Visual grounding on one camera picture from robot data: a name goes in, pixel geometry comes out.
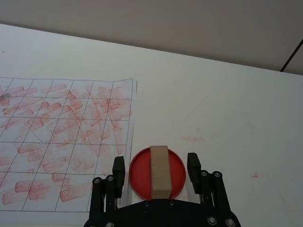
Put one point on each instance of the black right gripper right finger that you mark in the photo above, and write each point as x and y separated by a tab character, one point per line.
194	170

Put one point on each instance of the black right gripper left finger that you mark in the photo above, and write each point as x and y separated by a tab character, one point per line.
118	170

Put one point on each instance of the red round ink pad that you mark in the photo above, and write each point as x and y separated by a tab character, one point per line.
139	175

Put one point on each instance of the brown wooden stamp block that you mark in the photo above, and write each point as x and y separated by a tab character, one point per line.
160	170

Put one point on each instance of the gridded paper with red stamps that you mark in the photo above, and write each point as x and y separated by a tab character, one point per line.
59	142

